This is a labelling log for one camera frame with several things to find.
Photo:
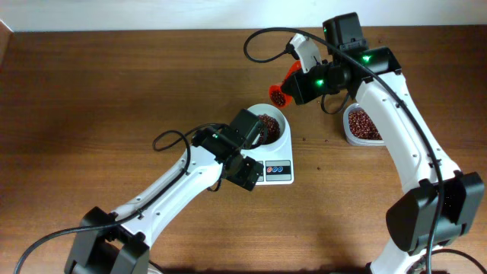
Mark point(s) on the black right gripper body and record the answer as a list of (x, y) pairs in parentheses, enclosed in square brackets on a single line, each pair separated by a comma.
[(298, 88)]

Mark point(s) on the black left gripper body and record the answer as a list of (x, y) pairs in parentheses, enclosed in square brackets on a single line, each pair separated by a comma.
[(246, 173)]

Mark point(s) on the red plastic scoop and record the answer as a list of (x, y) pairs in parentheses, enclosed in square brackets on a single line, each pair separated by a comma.
[(278, 98)]

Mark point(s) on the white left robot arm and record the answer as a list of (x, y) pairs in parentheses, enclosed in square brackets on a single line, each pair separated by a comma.
[(120, 241)]

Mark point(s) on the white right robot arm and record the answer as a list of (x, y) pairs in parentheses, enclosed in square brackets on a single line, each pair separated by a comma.
[(439, 201)]

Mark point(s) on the white digital kitchen scale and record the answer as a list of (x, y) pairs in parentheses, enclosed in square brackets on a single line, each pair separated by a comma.
[(275, 157)]

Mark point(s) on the white metal bowl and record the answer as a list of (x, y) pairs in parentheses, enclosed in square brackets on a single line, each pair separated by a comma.
[(260, 109)]

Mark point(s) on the red beans in bowl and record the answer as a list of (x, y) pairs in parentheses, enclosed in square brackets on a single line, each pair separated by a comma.
[(273, 130)]

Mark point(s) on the red adzuki beans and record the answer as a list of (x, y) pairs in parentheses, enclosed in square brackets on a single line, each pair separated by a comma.
[(362, 127)]

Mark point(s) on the clear plastic container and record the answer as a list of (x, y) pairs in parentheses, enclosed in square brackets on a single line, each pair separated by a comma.
[(349, 136)]

